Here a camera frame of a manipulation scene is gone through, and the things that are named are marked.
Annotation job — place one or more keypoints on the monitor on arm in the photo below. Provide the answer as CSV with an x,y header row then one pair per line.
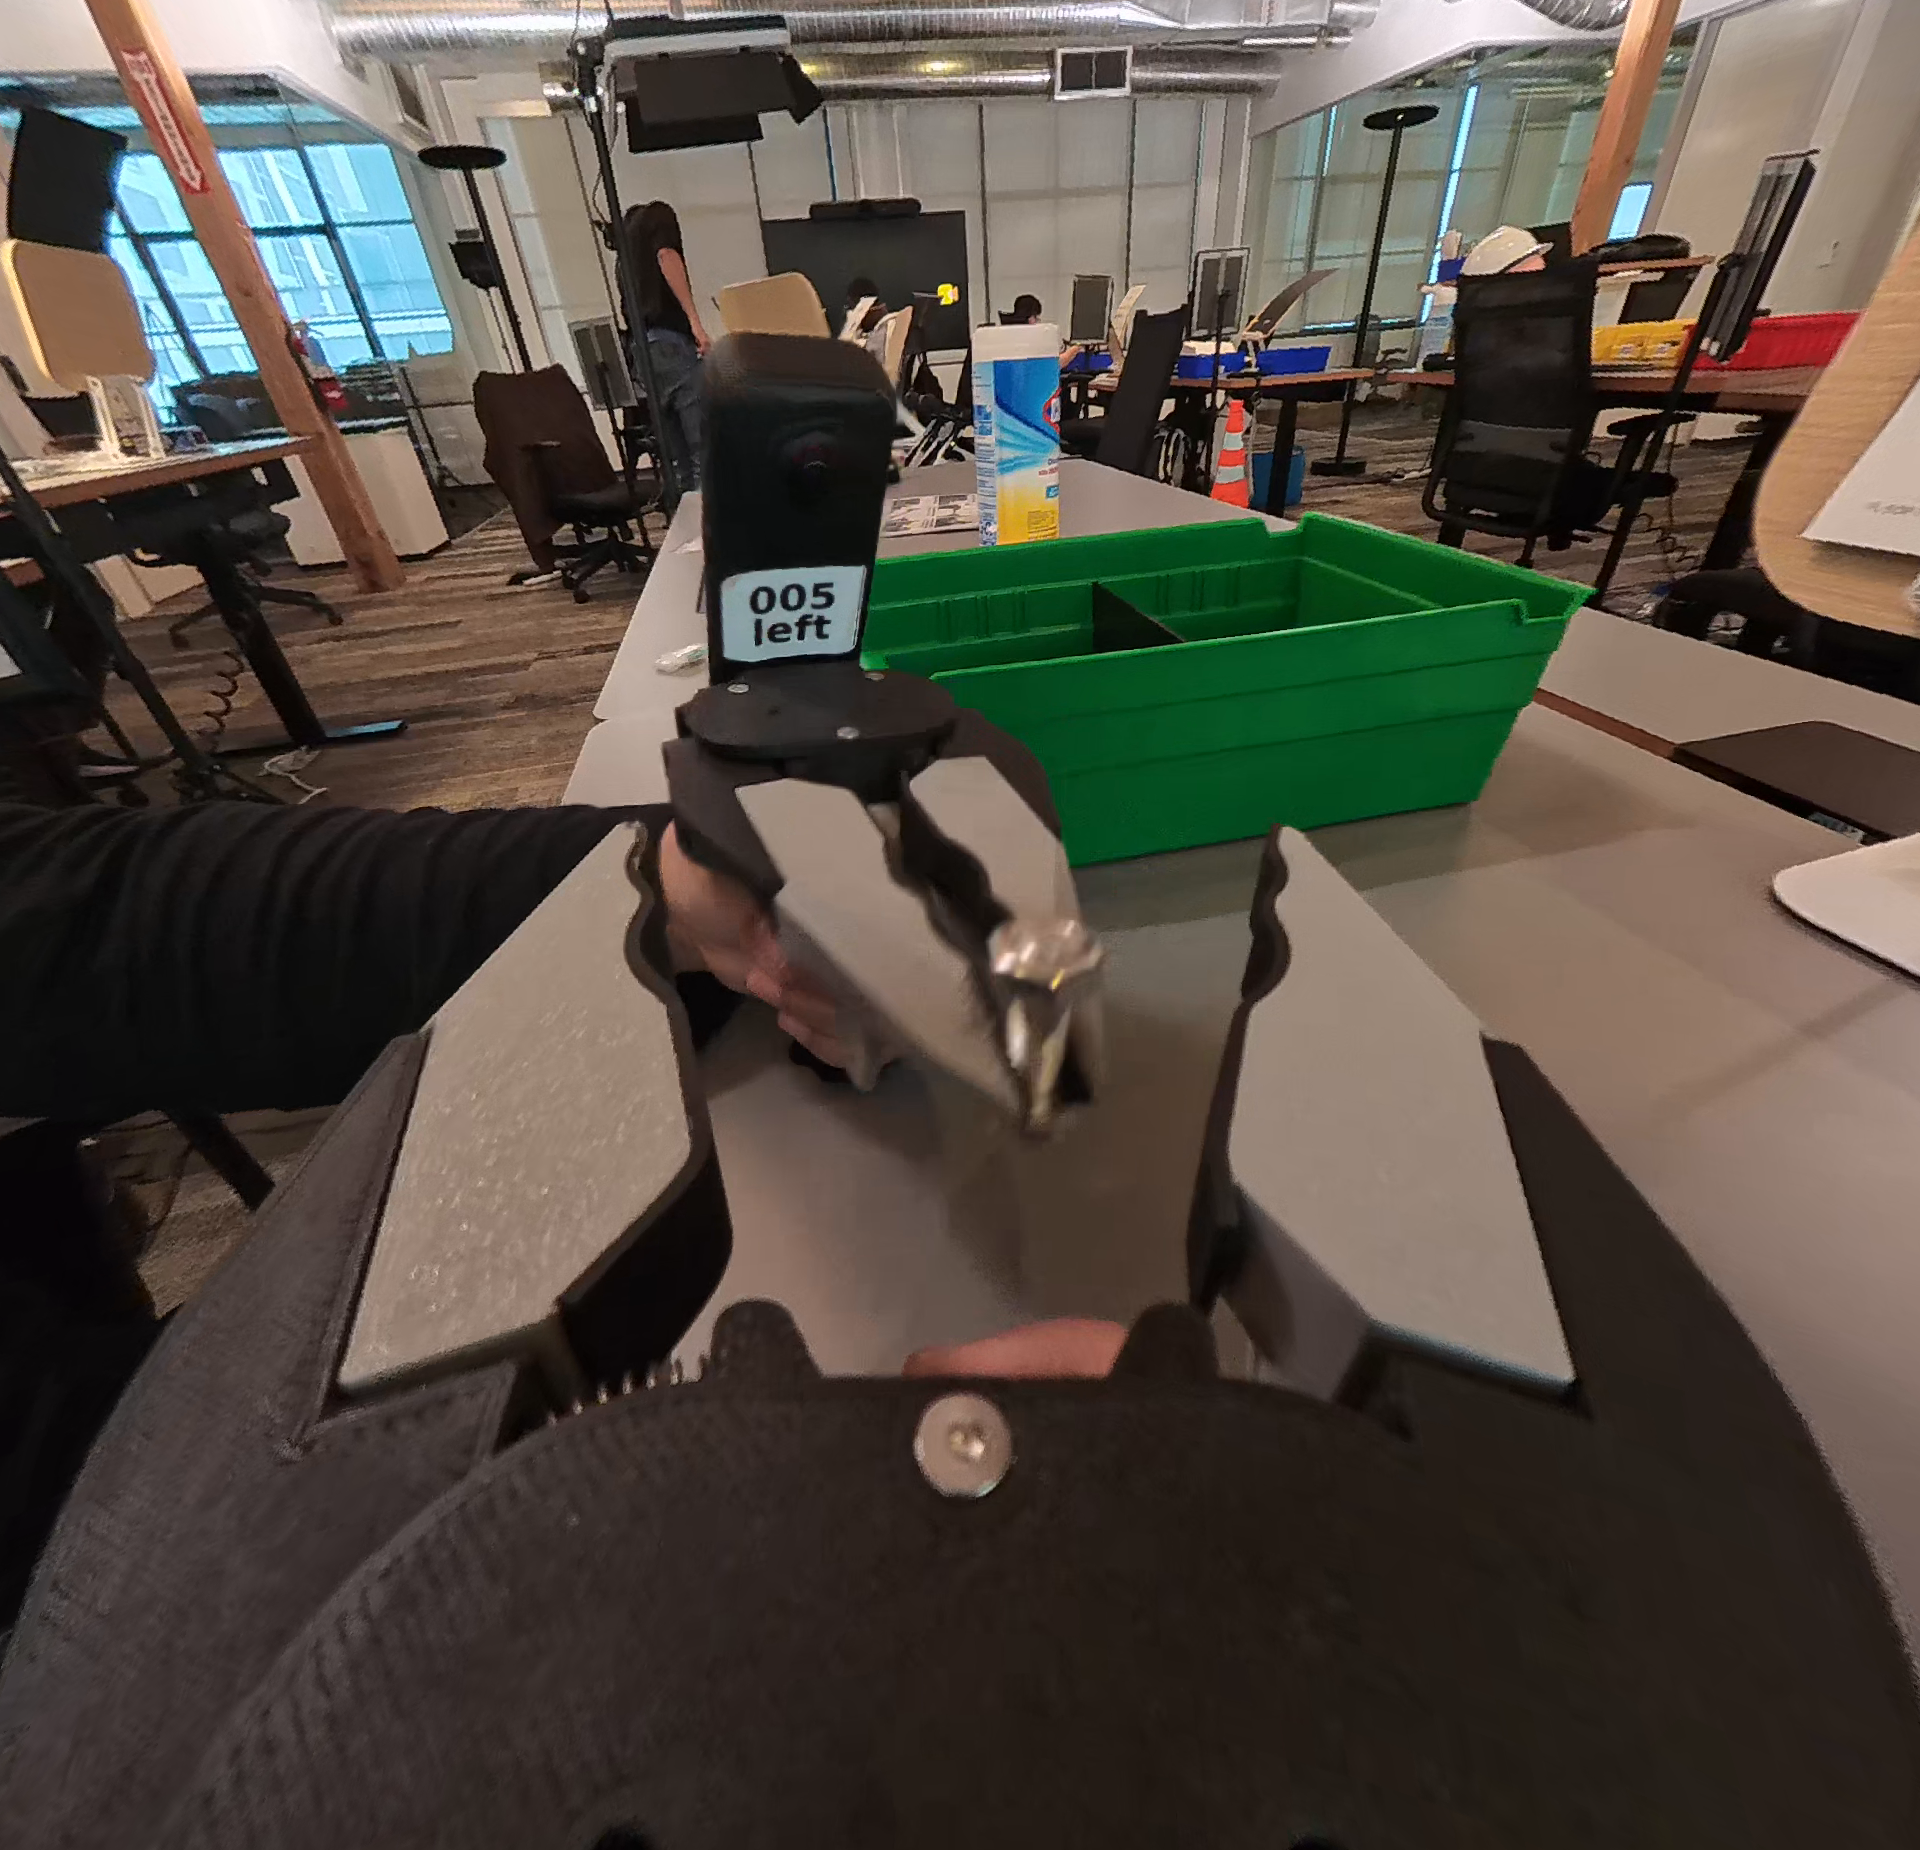
x,y
1757,246

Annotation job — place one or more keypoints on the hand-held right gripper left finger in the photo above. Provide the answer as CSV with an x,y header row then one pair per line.
x,y
525,1131

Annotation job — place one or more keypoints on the orange traffic cone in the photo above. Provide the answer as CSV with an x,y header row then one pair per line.
x,y
1232,463

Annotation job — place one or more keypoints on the blue bucket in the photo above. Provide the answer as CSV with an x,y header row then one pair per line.
x,y
1275,479

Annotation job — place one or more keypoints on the long wooden desk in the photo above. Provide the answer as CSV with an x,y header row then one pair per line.
x,y
1575,379

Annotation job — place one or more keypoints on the large dark wall screen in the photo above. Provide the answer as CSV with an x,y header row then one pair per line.
x,y
863,268

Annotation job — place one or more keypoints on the person's right hand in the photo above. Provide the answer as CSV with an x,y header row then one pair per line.
x,y
1019,1349

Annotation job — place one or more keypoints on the office chair with brown jacket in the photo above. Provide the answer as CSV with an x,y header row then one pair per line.
x,y
548,447

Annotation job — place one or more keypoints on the black studio light on stand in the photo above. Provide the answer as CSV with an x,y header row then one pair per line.
x,y
704,89

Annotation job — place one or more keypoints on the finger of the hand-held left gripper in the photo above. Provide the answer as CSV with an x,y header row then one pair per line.
x,y
1019,844
870,935

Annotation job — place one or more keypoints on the wooden support post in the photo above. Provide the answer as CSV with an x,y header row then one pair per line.
x,y
1634,79
241,261

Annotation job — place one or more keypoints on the wooden standing desk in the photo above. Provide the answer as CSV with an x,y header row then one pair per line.
x,y
166,463

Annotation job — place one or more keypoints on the printed instruction sheet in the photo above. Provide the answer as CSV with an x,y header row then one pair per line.
x,y
1882,491

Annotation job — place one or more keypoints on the row of blue bins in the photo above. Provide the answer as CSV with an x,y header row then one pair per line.
x,y
1254,362

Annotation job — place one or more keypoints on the instruction sheet on white stand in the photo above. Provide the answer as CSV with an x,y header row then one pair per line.
x,y
1837,426

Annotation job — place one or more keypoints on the steel bolt with nut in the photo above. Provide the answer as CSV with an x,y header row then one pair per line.
x,y
1038,980

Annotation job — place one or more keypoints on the black bin divider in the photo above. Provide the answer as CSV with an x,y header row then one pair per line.
x,y
1132,617

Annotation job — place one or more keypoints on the person's left forearm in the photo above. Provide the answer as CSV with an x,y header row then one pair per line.
x,y
270,951

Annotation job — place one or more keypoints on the wipes canister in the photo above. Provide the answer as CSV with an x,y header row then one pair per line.
x,y
1019,441

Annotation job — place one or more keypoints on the green plastic bin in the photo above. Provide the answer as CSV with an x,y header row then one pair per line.
x,y
1275,741

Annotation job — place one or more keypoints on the printed paper sheet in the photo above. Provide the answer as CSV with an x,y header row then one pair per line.
x,y
928,511

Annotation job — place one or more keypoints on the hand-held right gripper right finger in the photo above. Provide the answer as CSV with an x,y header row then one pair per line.
x,y
1382,1131

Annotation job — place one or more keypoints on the yellow storage bin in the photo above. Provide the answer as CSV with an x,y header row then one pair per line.
x,y
1638,340

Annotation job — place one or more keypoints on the black floor lamp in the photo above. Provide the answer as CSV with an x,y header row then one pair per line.
x,y
477,214
1384,229

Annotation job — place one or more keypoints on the person's left hand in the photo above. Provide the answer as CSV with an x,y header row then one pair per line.
x,y
721,928

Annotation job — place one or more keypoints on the red storage bin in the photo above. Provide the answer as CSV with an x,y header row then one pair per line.
x,y
1792,338

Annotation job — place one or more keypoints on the black mesh office chair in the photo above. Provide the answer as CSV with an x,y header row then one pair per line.
x,y
1515,379

